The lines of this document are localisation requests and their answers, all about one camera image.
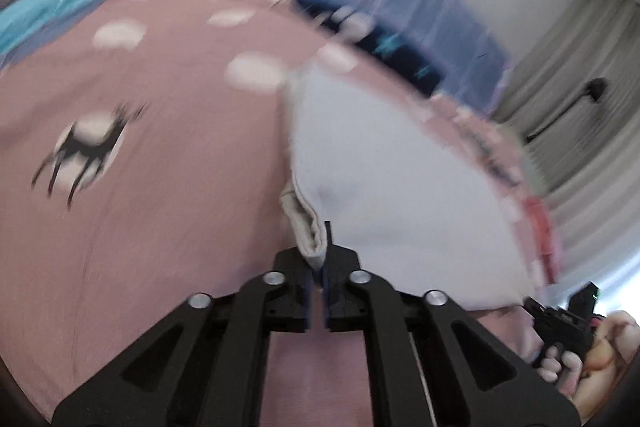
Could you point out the white pleated curtain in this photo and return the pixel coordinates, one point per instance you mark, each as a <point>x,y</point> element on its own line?
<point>590,147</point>

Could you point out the pink folded cloth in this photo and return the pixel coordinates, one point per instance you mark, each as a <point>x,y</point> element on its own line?
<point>542,237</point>

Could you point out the person's right hand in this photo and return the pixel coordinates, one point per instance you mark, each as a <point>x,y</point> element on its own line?
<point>610,357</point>

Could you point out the light grey t-shirt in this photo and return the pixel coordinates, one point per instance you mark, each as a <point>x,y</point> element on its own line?
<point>400,187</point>

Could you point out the navy star plush toy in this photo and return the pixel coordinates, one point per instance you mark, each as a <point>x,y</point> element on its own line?
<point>380,42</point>

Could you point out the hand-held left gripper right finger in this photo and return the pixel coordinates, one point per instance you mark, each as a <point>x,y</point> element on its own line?
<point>334,299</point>

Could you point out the black floor lamp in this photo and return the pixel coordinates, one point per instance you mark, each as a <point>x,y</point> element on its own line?
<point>575,107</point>

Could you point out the pink polka dot bedsheet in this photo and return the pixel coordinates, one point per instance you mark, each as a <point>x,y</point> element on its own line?
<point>175,207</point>

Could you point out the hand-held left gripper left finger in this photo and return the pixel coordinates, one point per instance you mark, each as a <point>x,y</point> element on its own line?
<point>292,294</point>

